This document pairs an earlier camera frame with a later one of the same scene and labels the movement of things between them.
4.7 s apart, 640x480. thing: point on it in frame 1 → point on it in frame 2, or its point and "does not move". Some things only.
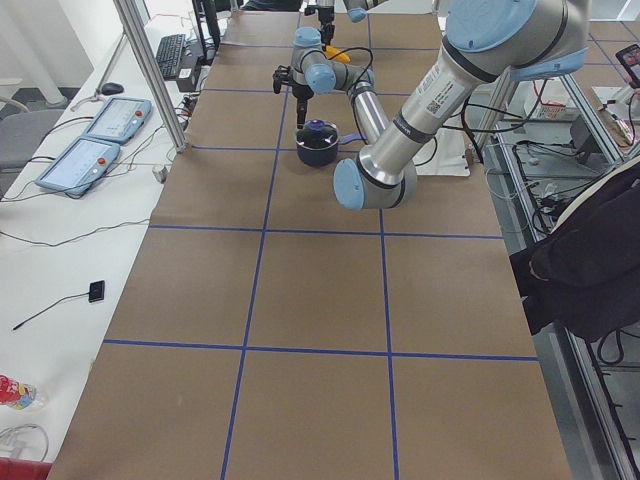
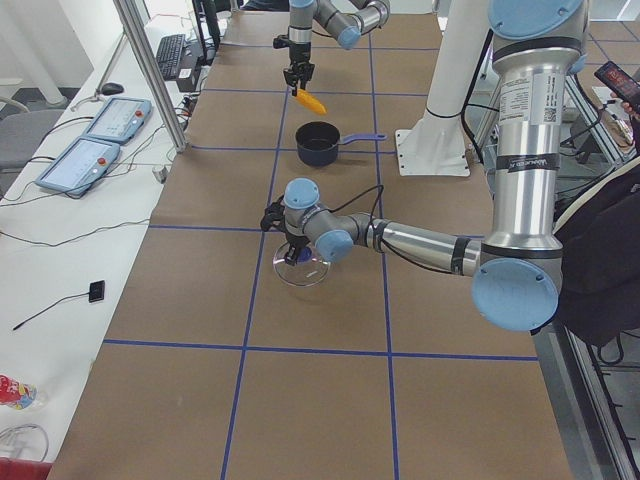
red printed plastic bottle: [21, 395] does not move
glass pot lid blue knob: [317, 135] → [304, 254]
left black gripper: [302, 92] → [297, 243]
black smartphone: [629, 60] → [619, 84]
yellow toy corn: [331, 51] → [311, 102]
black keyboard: [169, 55] does not move
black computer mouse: [112, 88] does not move
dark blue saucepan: [317, 142] does not move
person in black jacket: [585, 276] does not move
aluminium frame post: [124, 8] does not move
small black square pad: [96, 291] does not move
